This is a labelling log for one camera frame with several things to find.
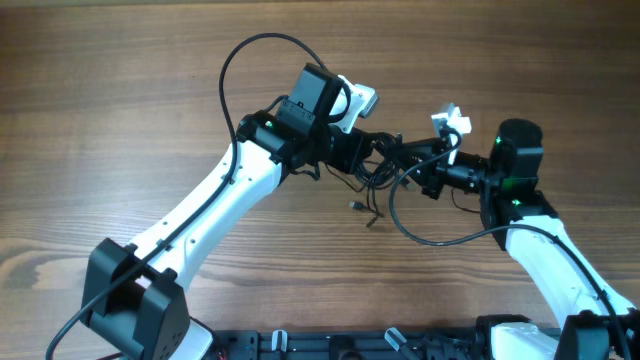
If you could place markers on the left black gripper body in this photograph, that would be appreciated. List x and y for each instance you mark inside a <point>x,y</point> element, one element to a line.
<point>342,148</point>

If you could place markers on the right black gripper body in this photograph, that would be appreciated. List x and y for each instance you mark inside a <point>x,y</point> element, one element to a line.
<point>436,175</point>

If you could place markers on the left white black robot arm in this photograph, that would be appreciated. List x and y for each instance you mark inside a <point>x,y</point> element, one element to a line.
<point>135,295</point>

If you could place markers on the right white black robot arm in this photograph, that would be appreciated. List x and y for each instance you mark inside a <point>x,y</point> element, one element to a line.
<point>595,322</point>

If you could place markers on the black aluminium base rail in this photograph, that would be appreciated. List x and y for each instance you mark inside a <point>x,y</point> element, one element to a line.
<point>447,344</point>

